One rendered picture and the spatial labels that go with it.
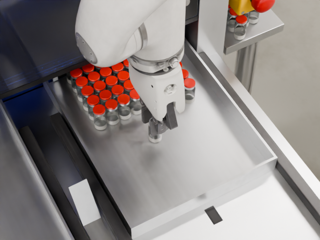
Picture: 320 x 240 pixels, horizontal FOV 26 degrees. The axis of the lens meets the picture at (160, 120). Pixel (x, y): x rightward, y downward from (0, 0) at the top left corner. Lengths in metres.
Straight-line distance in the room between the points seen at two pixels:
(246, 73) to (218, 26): 0.47
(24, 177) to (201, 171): 0.28
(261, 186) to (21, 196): 0.38
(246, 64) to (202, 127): 0.51
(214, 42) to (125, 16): 0.48
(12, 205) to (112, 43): 0.39
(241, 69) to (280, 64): 0.79
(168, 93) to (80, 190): 0.20
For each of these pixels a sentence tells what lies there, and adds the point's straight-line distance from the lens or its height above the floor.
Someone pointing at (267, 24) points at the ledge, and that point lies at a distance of 1.34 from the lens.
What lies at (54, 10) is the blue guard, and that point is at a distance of 1.01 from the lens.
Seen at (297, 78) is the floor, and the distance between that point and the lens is 2.42.
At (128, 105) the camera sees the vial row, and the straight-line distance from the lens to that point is 1.15.
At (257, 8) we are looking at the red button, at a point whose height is 0.99.
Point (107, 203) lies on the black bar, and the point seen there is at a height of 0.90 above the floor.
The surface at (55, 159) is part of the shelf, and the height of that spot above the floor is 0.88.
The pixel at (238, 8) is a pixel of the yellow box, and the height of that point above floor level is 0.98.
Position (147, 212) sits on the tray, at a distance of 1.08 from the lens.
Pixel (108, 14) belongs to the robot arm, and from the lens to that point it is 0.80.
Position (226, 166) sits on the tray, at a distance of 1.13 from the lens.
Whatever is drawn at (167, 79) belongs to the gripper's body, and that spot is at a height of 1.08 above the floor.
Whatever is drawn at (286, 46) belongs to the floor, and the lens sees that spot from 2.51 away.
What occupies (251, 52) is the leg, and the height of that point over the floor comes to 0.63.
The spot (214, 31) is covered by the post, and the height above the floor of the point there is 0.94.
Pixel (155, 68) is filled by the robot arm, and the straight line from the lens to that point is 0.95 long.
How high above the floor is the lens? 1.83
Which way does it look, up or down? 54 degrees down
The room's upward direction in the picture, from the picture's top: straight up
